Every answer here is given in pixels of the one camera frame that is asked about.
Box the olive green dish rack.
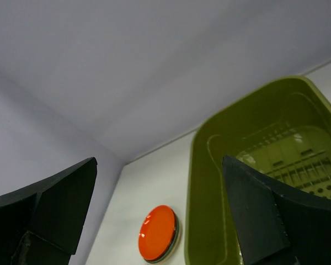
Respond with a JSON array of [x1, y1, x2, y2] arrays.
[[185, 76, 331, 264]]

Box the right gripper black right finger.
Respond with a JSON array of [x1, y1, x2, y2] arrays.
[[222, 155, 331, 264]]

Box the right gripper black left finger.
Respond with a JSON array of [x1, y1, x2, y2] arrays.
[[0, 157, 97, 264]]

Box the orange plate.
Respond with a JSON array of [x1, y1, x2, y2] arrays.
[[138, 205, 175, 260]]

